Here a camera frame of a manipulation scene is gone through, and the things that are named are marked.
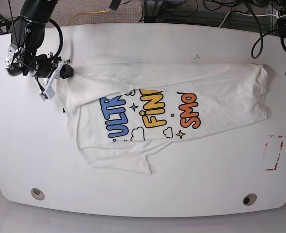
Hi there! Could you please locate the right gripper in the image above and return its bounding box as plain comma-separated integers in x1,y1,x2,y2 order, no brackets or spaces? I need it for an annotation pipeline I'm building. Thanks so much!
4,44,74,79

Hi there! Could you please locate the white printed T-shirt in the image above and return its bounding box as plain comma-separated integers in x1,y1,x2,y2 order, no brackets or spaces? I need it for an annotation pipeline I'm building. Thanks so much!
56,62,268,174

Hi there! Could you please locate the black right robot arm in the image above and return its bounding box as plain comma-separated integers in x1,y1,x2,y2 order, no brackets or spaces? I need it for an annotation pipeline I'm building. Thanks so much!
4,0,63,78

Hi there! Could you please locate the red tape rectangle marker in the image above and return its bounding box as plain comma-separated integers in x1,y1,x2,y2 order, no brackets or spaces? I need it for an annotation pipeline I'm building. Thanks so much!
262,135,284,171

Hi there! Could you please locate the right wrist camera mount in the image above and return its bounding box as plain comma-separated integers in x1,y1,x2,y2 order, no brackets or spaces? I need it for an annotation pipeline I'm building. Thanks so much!
35,52,71,101

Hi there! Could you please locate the yellow floor cable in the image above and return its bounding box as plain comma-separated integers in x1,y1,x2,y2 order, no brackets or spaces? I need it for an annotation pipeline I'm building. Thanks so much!
65,8,111,26

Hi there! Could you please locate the right table cable grommet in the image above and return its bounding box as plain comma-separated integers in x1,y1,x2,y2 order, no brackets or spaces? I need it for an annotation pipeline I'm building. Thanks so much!
242,193,257,206

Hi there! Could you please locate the table cable grommet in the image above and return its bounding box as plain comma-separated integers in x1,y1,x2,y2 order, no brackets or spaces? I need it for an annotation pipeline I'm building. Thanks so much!
242,193,257,206
31,188,45,201

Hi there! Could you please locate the left table cable grommet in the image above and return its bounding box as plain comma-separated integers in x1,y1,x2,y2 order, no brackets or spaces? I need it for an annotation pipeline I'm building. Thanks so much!
31,188,45,201

